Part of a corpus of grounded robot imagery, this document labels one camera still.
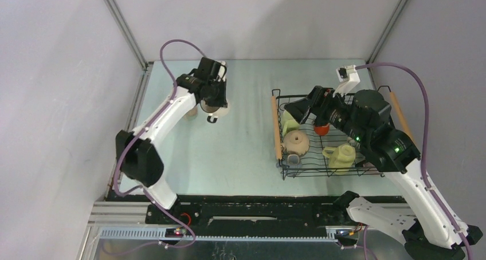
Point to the aluminium slotted rail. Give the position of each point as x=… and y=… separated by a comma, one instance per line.
x=159, y=234

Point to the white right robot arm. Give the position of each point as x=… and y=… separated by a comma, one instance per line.
x=434, y=231

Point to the beige round speckled mug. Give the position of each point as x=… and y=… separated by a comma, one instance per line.
x=296, y=142

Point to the floral patterned cream mug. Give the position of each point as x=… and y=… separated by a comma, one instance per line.
x=191, y=114

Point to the yellow green faceted mug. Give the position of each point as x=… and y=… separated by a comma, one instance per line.
x=341, y=158

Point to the black wire dish rack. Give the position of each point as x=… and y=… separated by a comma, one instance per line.
x=330, y=144

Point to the left wooden rack handle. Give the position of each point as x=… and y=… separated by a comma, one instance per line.
x=276, y=129

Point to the small grey blue cup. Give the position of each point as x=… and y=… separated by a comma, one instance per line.
x=293, y=160

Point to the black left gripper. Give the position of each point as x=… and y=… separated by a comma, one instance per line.
x=222, y=101

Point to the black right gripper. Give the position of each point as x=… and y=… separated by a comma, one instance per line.
x=319, y=98

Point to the wooden rack handle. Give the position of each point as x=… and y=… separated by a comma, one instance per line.
x=401, y=117
x=276, y=129

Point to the white mug black handle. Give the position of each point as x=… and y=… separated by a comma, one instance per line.
x=214, y=113

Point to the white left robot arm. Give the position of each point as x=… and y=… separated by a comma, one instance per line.
x=137, y=150

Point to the right wooden rack handle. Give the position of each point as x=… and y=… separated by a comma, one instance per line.
x=401, y=117

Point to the small red orange cup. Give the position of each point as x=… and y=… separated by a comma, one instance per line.
x=321, y=130

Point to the light green mug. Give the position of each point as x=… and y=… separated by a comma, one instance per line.
x=289, y=123

